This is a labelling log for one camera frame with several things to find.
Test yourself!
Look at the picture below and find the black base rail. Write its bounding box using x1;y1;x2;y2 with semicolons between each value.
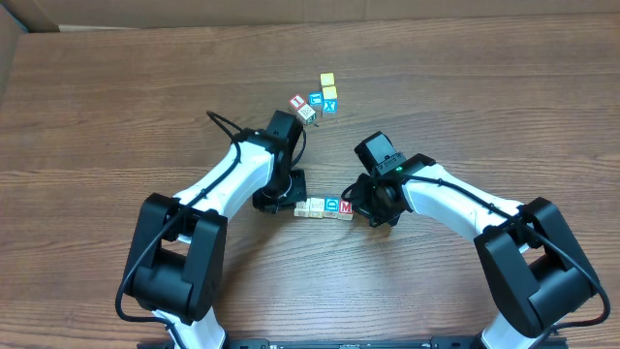
138;334;569;349

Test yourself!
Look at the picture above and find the blue P wooden block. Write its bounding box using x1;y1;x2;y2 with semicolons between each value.
309;198;325;219

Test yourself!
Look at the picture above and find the cardboard back panel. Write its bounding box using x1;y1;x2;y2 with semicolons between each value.
1;0;619;32

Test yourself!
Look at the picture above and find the blue X wooden block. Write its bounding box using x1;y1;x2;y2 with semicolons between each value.
322;99;338;118

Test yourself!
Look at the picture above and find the blue L wooden block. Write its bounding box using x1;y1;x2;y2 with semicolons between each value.
308;91;324;110

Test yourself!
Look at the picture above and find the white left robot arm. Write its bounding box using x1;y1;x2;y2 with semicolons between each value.
114;126;307;348

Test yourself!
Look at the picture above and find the blue D wooden block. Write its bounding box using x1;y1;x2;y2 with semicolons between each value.
324;198;340;219

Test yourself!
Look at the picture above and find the red I wooden block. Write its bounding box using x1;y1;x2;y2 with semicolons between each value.
289;94;307;113

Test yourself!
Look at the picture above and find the plain W wooden block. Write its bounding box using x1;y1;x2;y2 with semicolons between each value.
296;104;317;125

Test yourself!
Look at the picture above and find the plain K wooden block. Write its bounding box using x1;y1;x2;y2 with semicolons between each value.
294;199;310;217

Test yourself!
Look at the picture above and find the yellow G wooden block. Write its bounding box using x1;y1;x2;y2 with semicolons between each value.
320;72;335;88

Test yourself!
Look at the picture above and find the yellow C wooden block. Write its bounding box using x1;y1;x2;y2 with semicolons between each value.
322;85;338;100

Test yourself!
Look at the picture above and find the red M wooden block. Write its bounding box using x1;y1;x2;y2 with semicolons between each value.
337;200;354;221

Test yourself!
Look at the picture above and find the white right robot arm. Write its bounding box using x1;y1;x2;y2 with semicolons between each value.
342;149;611;348

